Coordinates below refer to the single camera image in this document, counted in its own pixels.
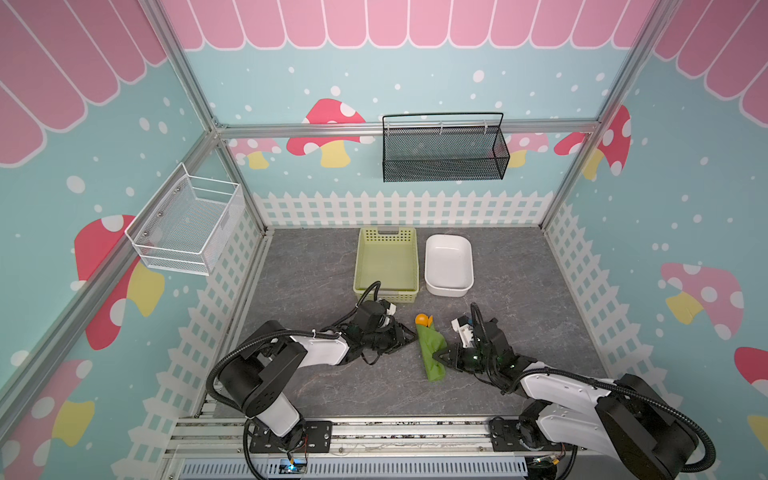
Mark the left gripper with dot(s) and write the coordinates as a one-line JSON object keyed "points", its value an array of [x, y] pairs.
{"points": [[398, 339]]}

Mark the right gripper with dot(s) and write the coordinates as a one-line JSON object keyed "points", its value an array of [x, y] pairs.
{"points": [[459, 354]]}

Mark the orange plastic spoon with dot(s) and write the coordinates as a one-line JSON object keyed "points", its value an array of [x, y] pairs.
{"points": [[424, 320]]}

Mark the green paper napkin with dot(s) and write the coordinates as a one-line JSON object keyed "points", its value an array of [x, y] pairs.
{"points": [[430, 342]]}

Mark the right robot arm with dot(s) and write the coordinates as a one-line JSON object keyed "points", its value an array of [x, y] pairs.
{"points": [[623, 418]]}

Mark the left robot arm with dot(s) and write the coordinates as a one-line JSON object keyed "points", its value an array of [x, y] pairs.
{"points": [[253, 376]]}

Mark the green perforated plastic basket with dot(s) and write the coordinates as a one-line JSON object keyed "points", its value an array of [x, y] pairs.
{"points": [[389, 255]]}

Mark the white plastic tub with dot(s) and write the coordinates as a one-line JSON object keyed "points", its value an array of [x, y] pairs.
{"points": [[448, 268]]}

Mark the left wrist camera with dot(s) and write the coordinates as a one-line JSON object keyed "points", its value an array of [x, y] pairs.
{"points": [[389, 308]]}

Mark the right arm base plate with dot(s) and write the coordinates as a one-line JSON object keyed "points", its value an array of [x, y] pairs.
{"points": [[508, 435]]}

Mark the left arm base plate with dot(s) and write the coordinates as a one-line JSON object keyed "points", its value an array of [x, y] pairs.
{"points": [[308, 436]]}

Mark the black wire mesh basket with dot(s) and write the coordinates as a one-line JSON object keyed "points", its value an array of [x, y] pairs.
{"points": [[441, 147]]}

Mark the aluminium mounting rail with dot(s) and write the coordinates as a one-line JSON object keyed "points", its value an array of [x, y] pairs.
{"points": [[370, 448]]}

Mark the white wire mesh basket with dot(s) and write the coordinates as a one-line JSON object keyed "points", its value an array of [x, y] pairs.
{"points": [[188, 223]]}

